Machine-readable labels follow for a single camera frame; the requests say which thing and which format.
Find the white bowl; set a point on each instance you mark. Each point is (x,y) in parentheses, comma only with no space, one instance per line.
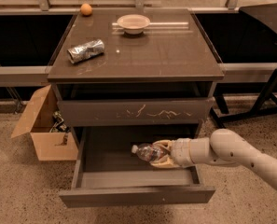
(133,24)

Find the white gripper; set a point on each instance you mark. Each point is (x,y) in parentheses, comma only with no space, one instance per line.
(181,152)

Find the closed scratched grey drawer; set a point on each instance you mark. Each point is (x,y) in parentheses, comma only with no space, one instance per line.
(135,112)

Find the open grey middle drawer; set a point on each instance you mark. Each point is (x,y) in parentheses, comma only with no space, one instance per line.
(108,174)

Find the dark items in box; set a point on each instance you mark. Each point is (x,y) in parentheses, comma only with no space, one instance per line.
(59,125)

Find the orange fruit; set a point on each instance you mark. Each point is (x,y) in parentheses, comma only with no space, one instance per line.
(86,10)

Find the silver foil chip bag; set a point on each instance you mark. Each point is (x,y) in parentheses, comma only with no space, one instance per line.
(86,51)

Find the grey drawer cabinet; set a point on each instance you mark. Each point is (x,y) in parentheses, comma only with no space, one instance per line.
(170,59)

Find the clear plastic water bottle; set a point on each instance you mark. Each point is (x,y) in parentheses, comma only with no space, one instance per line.
(149,152)

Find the open cardboard box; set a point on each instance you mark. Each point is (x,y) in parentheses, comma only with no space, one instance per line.
(37,121)

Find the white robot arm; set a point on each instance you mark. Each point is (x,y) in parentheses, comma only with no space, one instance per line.
(223,148)

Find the black rolling table stand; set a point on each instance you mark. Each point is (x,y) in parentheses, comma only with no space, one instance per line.
(266,101)

